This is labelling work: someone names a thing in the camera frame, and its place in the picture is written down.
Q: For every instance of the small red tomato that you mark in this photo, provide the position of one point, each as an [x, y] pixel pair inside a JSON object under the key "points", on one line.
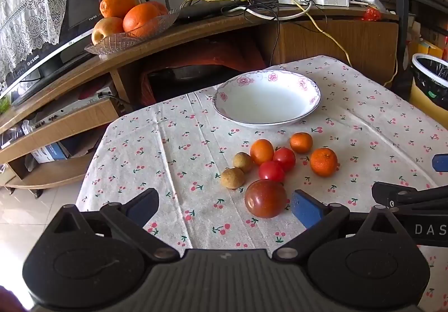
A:
{"points": [[271, 171], [285, 158]]}

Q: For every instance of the blue and white box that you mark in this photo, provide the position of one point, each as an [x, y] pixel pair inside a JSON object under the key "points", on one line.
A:
{"points": [[49, 153]]}

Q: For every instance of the silver set-top box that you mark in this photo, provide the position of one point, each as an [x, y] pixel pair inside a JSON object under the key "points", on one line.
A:
{"points": [[70, 107]]}

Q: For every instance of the red plastic bag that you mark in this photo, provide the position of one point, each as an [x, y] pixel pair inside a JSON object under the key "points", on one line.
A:
{"points": [[217, 53]]}

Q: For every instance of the large mandarin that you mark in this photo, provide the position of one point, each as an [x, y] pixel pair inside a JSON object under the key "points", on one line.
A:
{"points": [[323, 162]]}

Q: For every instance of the white floral bowl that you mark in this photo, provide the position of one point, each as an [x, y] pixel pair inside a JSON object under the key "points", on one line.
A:
{"points": [[266, 102]]}

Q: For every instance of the white lace cloth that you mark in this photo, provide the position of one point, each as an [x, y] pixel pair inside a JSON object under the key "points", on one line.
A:
{"points": [[28, 0]]}

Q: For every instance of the glass fruit dish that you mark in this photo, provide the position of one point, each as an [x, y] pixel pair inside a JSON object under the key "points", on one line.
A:
{"points": [[115, 44]]}

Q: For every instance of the wooden tv stand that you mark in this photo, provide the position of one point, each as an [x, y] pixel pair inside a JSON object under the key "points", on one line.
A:
{"points": [[332, 42]]}

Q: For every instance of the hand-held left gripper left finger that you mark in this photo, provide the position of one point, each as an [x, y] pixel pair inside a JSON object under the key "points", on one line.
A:
{"points": [[143, 207]]}

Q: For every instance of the yellow trash bin black bag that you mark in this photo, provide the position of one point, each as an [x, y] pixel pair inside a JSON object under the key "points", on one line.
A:
{"points": [[432, 77]]}

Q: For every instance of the large orange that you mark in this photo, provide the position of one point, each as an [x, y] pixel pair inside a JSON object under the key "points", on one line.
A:
{"points": [[141, 20], [117, 4]]}

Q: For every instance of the small brown longan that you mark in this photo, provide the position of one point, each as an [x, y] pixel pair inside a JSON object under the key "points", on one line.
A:
{"points": [[242, 162], [232, 178]]}

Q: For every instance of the red-orange round fruit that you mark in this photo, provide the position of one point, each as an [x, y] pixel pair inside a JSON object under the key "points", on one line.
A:
{"points": [[160, 7]]}

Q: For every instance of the orange persimmon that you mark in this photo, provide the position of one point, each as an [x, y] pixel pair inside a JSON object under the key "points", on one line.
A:
{"points": [[261, 151]]}

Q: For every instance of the dark metal pot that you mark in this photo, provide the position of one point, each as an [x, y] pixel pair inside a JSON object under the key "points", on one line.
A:
{"points": [[189, 73]]}

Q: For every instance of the small mandarin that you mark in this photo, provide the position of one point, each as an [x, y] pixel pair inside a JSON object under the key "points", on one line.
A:
{"points": [[301, 142]]}

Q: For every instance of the black metal rack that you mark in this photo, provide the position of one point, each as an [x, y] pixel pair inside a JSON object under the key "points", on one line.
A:
{"points": [[400, 18]]}

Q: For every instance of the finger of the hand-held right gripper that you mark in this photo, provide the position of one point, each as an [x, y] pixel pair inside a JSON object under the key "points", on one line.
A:
{"points": [[388, 193], [441, 163]]}

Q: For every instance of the large dark red tomato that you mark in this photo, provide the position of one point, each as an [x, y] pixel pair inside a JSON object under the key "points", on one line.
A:
{"points": [[266, 198]]}

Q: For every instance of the white power strip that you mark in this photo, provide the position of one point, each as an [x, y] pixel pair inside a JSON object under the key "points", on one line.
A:
{"points": [[325, 0]]}

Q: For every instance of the yellow cardboard box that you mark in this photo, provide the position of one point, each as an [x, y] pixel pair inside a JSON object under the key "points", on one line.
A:
{"points": [[428, 49]]}

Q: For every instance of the cherry print tablecloth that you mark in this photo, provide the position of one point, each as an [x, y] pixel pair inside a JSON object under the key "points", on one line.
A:
{"points": [[157, 158]]}

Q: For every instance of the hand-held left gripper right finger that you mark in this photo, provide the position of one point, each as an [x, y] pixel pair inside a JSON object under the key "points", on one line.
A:
{"points": [[308, 213]]}

